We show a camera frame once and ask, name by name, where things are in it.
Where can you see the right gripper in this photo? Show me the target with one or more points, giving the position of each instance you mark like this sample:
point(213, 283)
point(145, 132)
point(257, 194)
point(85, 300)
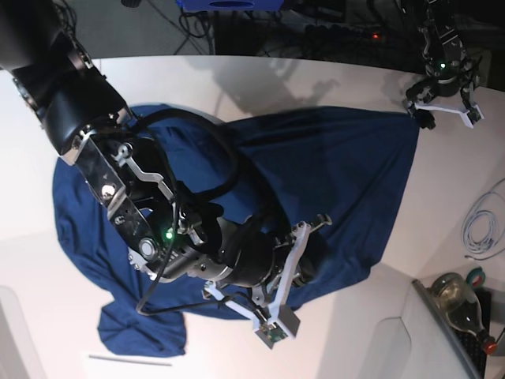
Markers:
point(247, 257)

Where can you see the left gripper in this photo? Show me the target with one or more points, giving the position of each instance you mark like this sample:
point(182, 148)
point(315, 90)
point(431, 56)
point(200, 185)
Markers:
point(432, 88)

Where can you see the dark blue t-shirt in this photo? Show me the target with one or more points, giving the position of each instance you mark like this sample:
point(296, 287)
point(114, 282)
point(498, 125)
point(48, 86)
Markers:
point(349, 164)

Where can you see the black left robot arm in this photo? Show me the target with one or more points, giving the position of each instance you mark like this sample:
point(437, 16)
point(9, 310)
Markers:
point(451, 75)

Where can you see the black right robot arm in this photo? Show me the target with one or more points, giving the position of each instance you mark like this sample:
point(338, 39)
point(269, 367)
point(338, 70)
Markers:
point(166, 225)

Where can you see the green tape roll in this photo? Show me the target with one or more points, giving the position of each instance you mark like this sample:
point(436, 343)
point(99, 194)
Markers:
point(476, 278)

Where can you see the clear plastic bottle red cap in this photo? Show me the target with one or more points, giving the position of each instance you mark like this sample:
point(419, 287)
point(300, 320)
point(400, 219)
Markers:
point(462, 309)

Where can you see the blue box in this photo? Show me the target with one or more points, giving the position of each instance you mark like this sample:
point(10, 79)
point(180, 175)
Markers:
point(222, 5)

